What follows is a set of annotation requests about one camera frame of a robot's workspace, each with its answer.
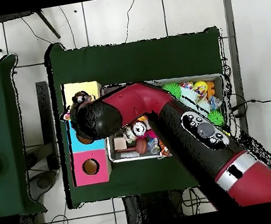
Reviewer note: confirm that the polka dot cloth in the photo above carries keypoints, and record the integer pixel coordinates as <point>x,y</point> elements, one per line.
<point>200,91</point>
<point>66,116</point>

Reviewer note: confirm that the green spiky rubber ball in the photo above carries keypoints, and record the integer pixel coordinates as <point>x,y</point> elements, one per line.
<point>174,89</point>

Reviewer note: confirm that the shallow silver mesh bin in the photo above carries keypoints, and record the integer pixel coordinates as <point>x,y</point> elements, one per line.
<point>218,85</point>

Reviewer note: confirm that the red soda can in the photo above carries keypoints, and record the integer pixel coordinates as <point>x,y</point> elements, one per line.
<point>139,128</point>

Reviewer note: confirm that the tiger plush toy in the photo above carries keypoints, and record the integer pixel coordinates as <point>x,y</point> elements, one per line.
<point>163,148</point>

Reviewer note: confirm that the mint green cloth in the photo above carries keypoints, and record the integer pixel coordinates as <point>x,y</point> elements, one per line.
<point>187,94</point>

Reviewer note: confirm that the wooden box with three holes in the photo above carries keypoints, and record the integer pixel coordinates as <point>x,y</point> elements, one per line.
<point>104,171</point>

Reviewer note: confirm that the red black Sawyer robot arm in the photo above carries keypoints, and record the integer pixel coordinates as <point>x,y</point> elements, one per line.
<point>210,158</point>

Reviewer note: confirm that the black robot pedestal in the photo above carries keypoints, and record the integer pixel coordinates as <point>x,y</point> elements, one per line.
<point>153,206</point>

